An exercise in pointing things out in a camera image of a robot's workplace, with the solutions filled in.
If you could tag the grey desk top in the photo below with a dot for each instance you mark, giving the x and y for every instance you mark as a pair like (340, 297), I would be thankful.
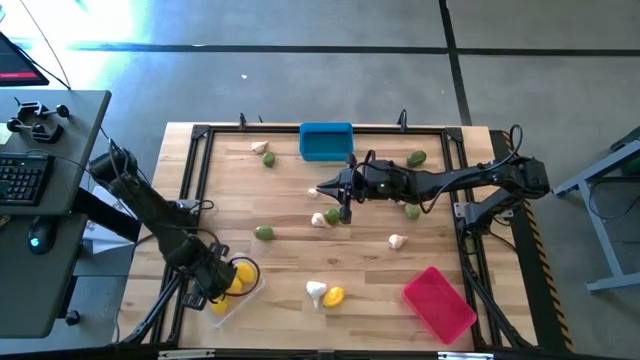
(75, 150)
(30, 295)

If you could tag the blue plastic bin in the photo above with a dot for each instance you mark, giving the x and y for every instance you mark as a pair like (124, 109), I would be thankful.
(326, 142)

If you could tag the green lime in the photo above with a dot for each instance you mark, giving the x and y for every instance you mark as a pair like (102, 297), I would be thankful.
(332, 216)
(412, 211)
(264, 233)
(269, 159)
(416, 158)

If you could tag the black keyboard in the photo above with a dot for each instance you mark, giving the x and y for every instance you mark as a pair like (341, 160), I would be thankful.
(22, 179)

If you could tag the yellow lemon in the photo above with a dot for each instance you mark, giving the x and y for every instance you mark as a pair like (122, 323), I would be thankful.
(220, 306)
(235, 287)
(246, 273)
(333, 297)

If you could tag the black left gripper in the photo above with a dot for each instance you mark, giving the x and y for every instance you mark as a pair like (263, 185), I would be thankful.
(212, 275)

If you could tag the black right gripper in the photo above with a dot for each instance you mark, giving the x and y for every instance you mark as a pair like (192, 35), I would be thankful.
(375, 180)

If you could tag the black round knob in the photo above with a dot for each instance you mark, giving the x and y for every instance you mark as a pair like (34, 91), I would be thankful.
(72, 318)

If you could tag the white paper sheets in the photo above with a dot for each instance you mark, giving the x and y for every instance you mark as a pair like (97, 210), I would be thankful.
(105, 241)

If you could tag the black aluminium table frame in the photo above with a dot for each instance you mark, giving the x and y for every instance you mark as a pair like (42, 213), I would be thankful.
(225, 129)

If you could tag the dark monitor with red bar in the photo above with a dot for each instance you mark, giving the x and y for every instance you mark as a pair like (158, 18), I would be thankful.
(15, 65)

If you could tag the clear plastic bin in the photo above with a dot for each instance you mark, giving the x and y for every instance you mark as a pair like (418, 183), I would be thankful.
(250, 301)

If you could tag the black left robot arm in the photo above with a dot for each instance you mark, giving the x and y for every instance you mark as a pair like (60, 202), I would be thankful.
(145, 200)

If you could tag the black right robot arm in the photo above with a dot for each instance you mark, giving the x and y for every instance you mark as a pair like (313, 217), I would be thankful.
(460, 177)

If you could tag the black computer mouse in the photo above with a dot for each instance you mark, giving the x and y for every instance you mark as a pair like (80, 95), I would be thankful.
(41, 235)

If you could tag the black desk beam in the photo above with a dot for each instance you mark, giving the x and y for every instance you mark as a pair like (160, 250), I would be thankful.
(107, 216)

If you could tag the silver metal bracket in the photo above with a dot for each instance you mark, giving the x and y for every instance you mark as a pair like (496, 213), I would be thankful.
(465, 355)
(185, 354)

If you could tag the black yellow hazard strip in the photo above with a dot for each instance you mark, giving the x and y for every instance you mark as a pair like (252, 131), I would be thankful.
(550, 290)

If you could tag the red plastic bin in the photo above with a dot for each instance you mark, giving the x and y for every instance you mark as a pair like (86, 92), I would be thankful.
(440, 305)

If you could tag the large white garlic bulb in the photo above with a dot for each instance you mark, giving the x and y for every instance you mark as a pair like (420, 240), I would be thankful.
(315, 288)

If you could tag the black desk clamp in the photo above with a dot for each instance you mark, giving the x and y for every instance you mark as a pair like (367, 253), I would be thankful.
(32, 107)
(42, 132)

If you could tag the grey metal stand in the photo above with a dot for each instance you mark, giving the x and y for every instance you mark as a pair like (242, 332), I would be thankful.
(607, 240)

